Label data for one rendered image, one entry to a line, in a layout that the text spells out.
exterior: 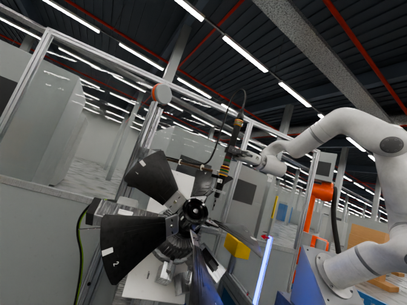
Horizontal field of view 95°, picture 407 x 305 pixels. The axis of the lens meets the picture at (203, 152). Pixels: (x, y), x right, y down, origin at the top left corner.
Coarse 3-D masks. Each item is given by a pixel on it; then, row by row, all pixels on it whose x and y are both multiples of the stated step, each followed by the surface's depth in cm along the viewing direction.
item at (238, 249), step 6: (228, 234) 125; (228, 240) 122; (234, 240) 116; (228, 246) 120; (234, 246) 114; (240, 246) 113; (246, 246) 114; (234, 252) 112; (240, 252) 112; (246, 252) 113; (246, 258) 113
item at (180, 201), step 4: (176, 192) 85; (172, 196) 85; (176, 196) 85; (180, 196) 84; (168, 200) 85; (172, 200) 85; (176, 200) 84; (180, 200) 84; (184, 200) 84; (168, 204) 85; (172, 204) 84; (176, 204) 84; (180, 204) 84; (168, 208) 84; (172, 208) 84; (176, 208) 84; (172, 212) 84
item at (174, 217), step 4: (172, 216) 76; (176, 216) 77; (168, 220) 75; (176, 220) 78; (168, 224) 75; (172, 224) 76; (176, 224) 78; (168, 228) 76; (172, 228) 77; (176, 228) 78; (168, 232) 76; (176, 232) 79; (168, 236) 76
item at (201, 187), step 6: (198, 174) 109; (204, 174) 108; (210, 174) 107; (198, 180) 104; (204, 180) 103; (210, 180) 101; (228, 180) 102; (198, 186) 99; (204, 186) 97; (210, 186) 96; (192, 192) 97; (198, 192) 94; (204, 192) 93; (210, 192) 92
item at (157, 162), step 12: (156, 156) 91; (132, 168) 88; (144, 168) 88; (156, 168) 88; (168, 168) 89; (132, 180) 87; (144, 180) 87; (156, 180) 86; (168, 180) 86; (144, 192) 86; (156, 192) 86; (168, 192) 85
